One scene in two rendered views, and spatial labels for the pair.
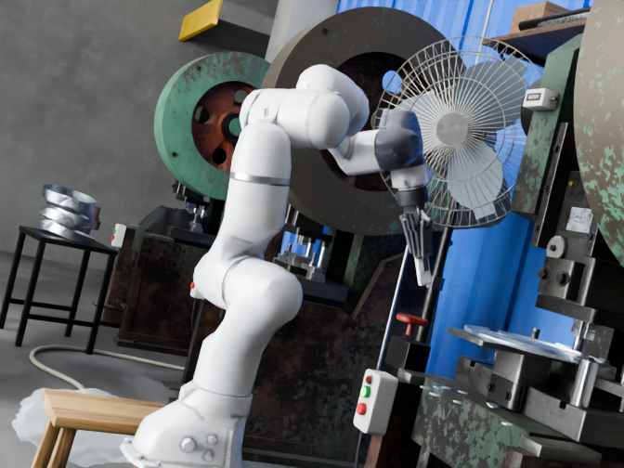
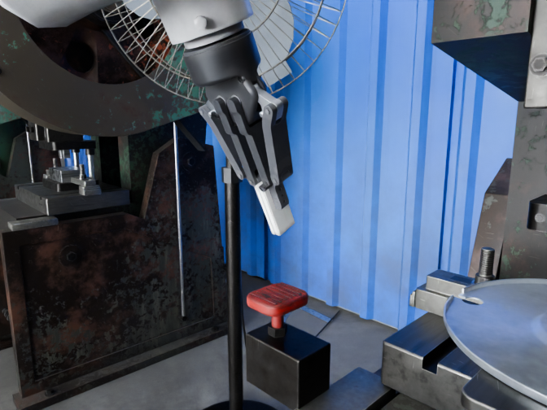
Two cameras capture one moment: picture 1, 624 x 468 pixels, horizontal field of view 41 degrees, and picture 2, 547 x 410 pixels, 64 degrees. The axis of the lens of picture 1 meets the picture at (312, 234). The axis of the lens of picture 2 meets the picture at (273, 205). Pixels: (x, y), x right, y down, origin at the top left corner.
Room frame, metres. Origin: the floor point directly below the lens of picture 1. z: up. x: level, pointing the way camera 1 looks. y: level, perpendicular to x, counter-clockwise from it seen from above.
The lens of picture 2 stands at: (1.54, -0.08, 0.98)
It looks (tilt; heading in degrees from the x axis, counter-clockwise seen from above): 11 degrees down; 338
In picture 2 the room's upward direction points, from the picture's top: straight up
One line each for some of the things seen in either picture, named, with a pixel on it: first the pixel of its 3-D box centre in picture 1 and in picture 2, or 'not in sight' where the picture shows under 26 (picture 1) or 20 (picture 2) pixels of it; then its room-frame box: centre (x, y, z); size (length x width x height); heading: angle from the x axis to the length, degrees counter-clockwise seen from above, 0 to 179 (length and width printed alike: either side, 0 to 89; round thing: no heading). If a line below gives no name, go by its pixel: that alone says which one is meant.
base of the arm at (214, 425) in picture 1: (191, 422); not in sight; (1.52, 0.13, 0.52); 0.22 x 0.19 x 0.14; 118
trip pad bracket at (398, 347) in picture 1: (402, 375); (287, 399); (2.01, -0.29, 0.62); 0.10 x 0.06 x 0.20; 22
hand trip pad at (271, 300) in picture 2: (409, 331); (277, 320); (2.03, -0.29, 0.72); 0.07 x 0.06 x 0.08; 112
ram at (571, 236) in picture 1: (592, 236); not in sight; (1.80, -0.59, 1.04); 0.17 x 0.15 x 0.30; 112
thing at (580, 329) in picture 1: (581, 328); not in sight; (1.81, -0.62, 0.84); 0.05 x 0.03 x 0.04; 22
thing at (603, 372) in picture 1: (574, 366); not in sight; (1.81, -0.62, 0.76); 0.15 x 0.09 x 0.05; 22
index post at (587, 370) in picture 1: (584, 381); not in sight; (1.60, -0.57, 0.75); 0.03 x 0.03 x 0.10; 22
